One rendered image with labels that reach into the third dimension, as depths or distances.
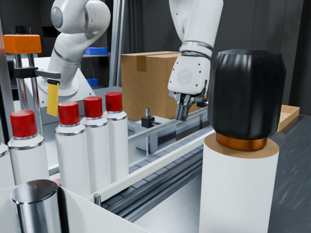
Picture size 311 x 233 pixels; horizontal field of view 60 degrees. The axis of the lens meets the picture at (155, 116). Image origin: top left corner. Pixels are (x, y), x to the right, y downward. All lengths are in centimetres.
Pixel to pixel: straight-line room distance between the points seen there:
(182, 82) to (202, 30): 14
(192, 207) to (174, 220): 5
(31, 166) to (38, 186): 18
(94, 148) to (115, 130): 6
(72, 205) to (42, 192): 3
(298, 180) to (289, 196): 10
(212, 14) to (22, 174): 56
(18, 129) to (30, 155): 4
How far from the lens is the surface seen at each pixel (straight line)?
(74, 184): 50
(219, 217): 35
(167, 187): 68
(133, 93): 111
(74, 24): 103
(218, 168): 32
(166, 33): 405
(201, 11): 74
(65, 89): 130
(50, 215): 25
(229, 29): 340
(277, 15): 296
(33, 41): 51
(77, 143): 47
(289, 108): 144
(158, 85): 101
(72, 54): 115
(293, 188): 77
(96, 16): 108
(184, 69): 72
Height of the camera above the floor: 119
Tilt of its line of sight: 17 degrees down
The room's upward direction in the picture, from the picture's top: straight up
